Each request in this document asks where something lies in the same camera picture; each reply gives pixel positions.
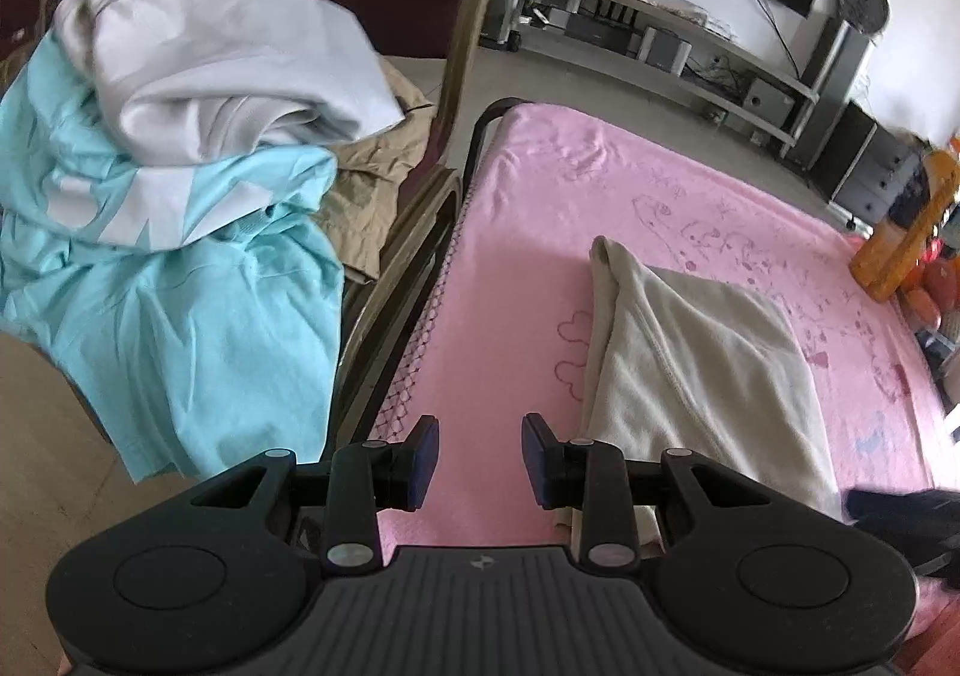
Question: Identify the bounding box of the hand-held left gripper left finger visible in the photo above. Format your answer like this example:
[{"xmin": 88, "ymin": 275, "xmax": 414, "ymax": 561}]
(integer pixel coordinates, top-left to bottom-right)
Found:
[{"xmin": 190, "ymin": 413, "xmax": 441, "ymax": 579}]

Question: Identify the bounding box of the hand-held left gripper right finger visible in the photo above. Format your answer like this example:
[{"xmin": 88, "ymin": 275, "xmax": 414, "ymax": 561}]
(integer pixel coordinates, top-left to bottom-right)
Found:
[{"xmin": 520, "ymin": 412, "xmax": 782, "ymax": 576}]

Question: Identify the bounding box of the beige sweatshirt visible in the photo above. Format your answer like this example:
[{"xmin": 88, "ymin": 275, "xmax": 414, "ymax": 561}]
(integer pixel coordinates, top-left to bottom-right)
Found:
[{"xmin": 555, "ymin": 235, "xmax": 845, "ymax": 549}]

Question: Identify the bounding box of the pink printed blanket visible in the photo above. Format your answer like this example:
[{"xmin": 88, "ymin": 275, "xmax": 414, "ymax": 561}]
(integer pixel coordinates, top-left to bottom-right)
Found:
[{"xmin": 367, "ymin": 103, "xmax": 946, "ymax": 549}]

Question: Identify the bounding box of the orange juice bottle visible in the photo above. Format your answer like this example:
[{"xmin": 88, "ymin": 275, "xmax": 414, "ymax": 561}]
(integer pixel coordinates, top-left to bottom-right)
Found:
[{"xmin": 849, "ymin": 146, "xmax": 960, "ymax": 302}]

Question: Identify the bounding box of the light blue t-shirt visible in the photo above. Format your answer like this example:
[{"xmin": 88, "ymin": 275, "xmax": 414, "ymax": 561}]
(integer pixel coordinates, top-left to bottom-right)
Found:
[{"xmin": 0, "ymin": 31, "xmax": 346, "ymax": 482}]

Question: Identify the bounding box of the tan garment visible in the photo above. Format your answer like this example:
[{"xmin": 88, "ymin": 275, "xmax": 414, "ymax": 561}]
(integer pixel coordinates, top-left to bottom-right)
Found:
[{"xmin": 315, "ymin": 56, "xmax": 440, "ymax": 279}]

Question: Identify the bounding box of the grey drawer cabinet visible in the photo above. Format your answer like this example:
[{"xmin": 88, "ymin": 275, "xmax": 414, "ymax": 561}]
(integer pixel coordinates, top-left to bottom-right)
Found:
[{"xmin": 829, "ymin": 101, "xmax": 927, "ymax": 227}]

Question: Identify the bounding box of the grey subwoofer box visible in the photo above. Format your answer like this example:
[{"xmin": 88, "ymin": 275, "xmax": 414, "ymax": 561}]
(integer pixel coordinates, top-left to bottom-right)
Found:
[{"xmin": 742, "ymin": 79, "xmax": 796, "ymax": 125}]

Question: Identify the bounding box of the small silver speaker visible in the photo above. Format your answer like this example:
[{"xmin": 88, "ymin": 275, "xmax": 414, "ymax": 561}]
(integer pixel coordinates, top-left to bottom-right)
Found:
[{"xmin": 641, "ymin": 26, "xmax": 692, "ymax": 75}]

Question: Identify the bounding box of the black media device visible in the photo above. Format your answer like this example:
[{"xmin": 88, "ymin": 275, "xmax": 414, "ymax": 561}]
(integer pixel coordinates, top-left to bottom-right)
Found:
[{"xmin": 562, "ymin": 11, "xmax": 638, "ymax": 47}]

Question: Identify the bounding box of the tall grey speaker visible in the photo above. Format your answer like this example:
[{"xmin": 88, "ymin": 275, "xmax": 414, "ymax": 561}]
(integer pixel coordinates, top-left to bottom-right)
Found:
[
  {"xmin": 784, "ymin": 16, "xmax": 878, "ymax": 171},
  {"xmin": 480, "ymin": 0, "xmax": 530, "ymax": 50}
]

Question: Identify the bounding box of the white garment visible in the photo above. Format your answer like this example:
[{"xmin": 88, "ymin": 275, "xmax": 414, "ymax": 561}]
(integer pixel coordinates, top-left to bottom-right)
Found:
[{"xmin": 56, "ymin": 0, "xmax": 406, "ymax": 167}]

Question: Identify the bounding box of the grey television stand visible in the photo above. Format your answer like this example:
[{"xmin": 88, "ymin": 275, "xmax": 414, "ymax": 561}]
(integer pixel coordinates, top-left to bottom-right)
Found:
[{"xmin": 517, "ymin": 0, "xmax": 822, "ymax": 152}]

